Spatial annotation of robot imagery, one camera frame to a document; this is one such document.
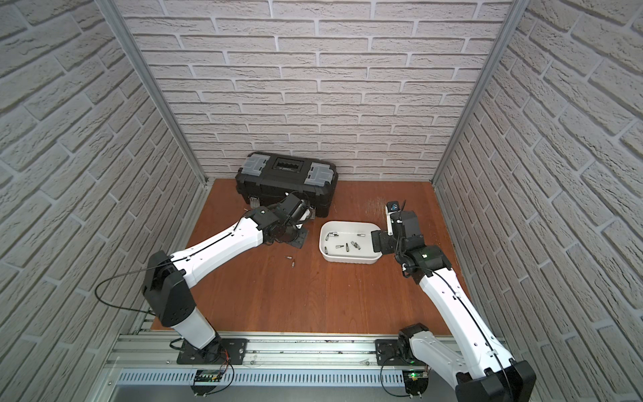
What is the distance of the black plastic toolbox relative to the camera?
97cm

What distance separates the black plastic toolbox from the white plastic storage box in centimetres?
10

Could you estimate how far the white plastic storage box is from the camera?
3.01 feet
